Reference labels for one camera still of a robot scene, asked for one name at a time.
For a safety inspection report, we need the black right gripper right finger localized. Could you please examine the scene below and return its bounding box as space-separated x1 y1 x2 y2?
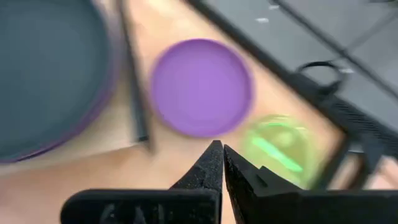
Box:
223 144 398 224

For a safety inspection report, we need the green translucent plate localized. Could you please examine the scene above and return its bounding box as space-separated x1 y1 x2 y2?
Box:
241 114 321 190

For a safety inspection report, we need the wooden shelf with black legs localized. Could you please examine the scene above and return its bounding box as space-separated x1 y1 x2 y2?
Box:
0 0 155 177

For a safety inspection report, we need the large purple plate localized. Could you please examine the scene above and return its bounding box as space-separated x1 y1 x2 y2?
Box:
0 18 124 165

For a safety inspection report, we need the small purple plate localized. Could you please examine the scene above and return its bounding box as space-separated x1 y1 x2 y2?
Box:
150 37 254 139

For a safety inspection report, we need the dark teal plate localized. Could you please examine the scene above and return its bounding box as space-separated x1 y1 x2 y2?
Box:
0 0 114 160

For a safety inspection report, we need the black cable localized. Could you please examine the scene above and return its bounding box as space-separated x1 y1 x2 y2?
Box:
295 60 346 94

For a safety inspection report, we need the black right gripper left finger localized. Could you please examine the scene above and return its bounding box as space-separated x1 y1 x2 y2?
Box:
60 139 224 224

